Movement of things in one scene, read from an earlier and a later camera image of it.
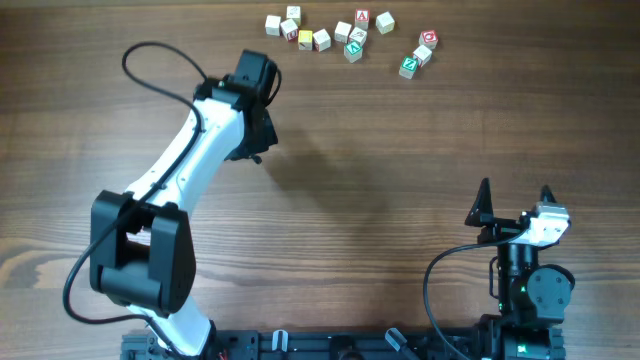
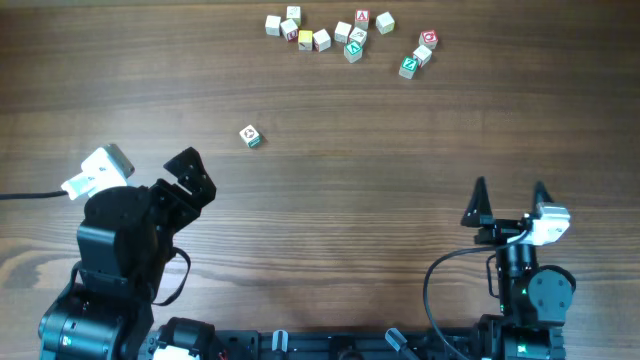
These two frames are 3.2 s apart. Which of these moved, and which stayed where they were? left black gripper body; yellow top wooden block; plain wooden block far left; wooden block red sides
Moved: left black gripper body
Stayed: yellow top wooden block; plain wooden block far left; wooden block red sides
